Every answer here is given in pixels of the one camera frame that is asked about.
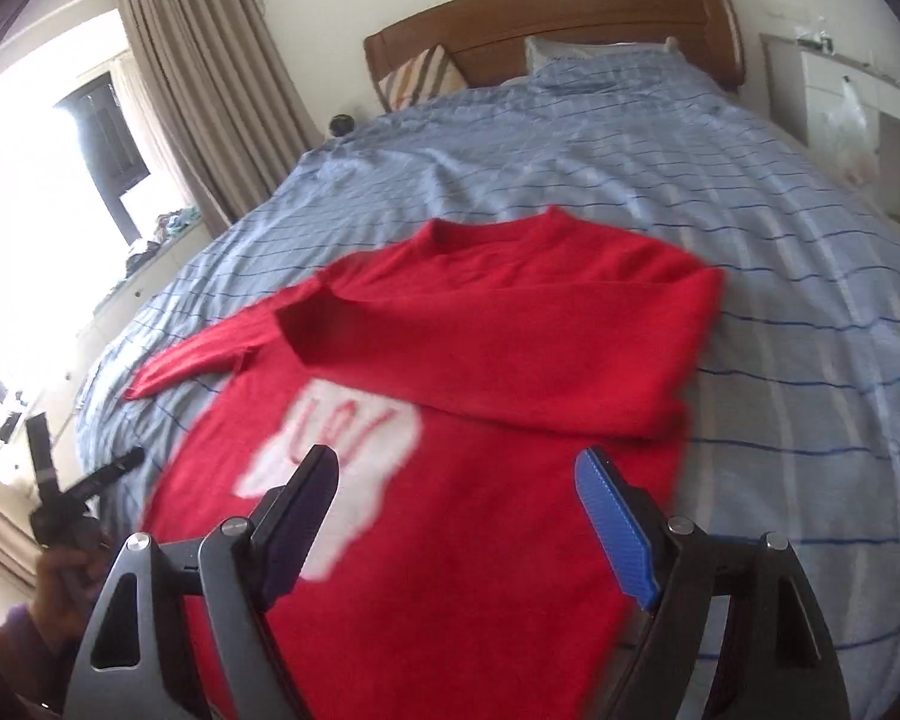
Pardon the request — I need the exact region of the clutter on window sill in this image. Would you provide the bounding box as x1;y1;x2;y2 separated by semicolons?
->
124;206;205;271

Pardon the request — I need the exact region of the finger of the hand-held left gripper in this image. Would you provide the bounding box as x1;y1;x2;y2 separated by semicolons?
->
27;410;59;497
63;445;148;505

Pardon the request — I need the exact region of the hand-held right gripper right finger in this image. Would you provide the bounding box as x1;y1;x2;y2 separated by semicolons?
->
574;446;850;720

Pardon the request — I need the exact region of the light blue pillow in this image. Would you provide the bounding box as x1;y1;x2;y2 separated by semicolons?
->
525;34;680;77

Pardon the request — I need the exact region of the wooden headboard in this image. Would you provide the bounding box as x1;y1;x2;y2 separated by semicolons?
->
364;0;744;114

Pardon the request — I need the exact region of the striped cushion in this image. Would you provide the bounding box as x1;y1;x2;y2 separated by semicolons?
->
381;43;470;113

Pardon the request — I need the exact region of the window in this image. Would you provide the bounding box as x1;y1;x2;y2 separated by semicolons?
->
52;71;152;242

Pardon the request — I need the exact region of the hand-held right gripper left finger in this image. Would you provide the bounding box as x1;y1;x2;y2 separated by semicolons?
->
64;444;340;720

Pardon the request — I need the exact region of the red knit sweater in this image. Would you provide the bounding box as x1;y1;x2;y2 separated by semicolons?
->
124;206;725;720

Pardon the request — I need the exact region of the translucent plastic bag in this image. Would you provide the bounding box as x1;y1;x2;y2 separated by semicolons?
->
825;75;875;185

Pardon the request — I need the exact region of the bed with blue checked cover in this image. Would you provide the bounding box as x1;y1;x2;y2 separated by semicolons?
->
75;37;900;691

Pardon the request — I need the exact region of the person's left forearm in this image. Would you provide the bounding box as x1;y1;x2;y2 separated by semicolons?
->
0;600;70;715

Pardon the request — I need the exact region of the person's left hand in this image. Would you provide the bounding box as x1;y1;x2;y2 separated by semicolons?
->
33;538;111;655

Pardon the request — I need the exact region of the beige curtain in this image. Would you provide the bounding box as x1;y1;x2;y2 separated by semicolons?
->
116;0;324;230

